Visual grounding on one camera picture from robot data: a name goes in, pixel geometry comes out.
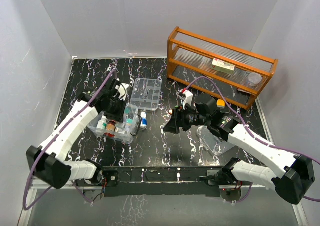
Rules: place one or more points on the clear compartment organizer tray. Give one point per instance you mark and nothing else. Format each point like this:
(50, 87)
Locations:
(146, 94)

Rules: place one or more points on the black front mounting rail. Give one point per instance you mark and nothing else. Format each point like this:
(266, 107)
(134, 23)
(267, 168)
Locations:
(158, 181)

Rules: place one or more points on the teal topped cotton swab bag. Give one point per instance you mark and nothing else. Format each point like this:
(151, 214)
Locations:
(122, 128)

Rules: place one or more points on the orange wooden shelf rack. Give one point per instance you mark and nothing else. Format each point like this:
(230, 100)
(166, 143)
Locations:
(245, 73)

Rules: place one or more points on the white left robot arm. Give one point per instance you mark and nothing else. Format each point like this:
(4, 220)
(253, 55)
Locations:
(48, 162)

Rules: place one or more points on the clear plastic cup on shelf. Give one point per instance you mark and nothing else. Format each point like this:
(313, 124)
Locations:
(254, 79)

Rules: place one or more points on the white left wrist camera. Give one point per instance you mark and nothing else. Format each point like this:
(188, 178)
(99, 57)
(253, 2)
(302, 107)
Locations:
(122, 91)

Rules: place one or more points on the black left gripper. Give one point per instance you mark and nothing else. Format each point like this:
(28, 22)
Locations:
(119, 116)

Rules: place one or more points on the teal topped packet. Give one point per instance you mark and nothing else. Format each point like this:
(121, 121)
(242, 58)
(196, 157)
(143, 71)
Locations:
(128, 115)

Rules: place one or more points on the clear medicine kit box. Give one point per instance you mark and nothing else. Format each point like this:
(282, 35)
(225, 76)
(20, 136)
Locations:
(124, 138)

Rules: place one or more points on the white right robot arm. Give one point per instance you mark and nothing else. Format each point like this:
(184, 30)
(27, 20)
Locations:
(289, 174)

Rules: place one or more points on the cream medicine box on shelf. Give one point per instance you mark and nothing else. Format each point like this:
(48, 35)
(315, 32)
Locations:
(222, 66)

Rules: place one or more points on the white medicine bottle green label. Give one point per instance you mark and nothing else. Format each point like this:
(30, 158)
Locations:
(102, 123)

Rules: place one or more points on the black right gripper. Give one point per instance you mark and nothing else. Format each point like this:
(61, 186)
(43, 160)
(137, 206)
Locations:
(178, 120)

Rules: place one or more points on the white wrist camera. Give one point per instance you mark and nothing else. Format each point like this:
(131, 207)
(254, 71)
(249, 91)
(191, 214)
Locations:
(187, 97)
(122, 91)

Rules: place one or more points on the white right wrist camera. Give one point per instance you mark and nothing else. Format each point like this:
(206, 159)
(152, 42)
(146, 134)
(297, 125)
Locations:
(187, 97)

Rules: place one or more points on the blue white bandage roll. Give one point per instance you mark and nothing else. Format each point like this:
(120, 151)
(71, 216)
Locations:
(143, 124)

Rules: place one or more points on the brown syrup bottle orange cap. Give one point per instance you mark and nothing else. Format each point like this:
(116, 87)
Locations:
(111, 126)

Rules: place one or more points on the clear kit box lid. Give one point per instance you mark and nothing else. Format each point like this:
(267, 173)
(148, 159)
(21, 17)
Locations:
(211, 143)

